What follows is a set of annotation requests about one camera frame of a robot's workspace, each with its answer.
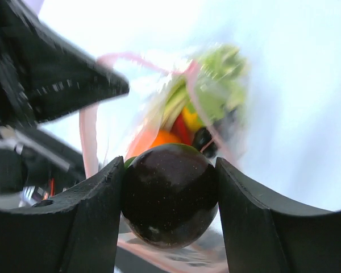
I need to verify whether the fake green lettuce leaf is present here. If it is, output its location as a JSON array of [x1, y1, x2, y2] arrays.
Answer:
[[161, 44, 247, 129]]

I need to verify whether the fake black grape bunch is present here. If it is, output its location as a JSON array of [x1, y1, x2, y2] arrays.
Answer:
[[193, 110, 239, 159]]

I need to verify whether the orange fake orange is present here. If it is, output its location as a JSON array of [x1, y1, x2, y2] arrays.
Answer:
[[130, 129, 182, 157]]

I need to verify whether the clear zip top bag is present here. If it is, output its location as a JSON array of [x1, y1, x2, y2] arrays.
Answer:
[[79, 42, 251, 268]]

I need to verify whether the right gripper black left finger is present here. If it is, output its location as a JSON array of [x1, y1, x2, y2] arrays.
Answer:
[[0, 157, 124, 272]]

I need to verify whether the dark purple fake plum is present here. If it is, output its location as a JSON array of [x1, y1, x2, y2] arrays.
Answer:
[[120, 143, 218, 249]]

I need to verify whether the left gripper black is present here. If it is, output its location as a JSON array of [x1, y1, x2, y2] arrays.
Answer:
[[0, 0, 131, 211]]

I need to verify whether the fake watermelon slice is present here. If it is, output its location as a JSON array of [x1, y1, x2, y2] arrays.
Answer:
[[171, 114, 192, 146]]

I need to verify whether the yellow fake bell pepper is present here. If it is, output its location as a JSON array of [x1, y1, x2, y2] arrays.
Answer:
[[182, 106, 203, 133]]

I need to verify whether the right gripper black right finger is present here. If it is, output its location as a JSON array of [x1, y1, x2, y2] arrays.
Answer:
[[216, 158, 341, 272]]

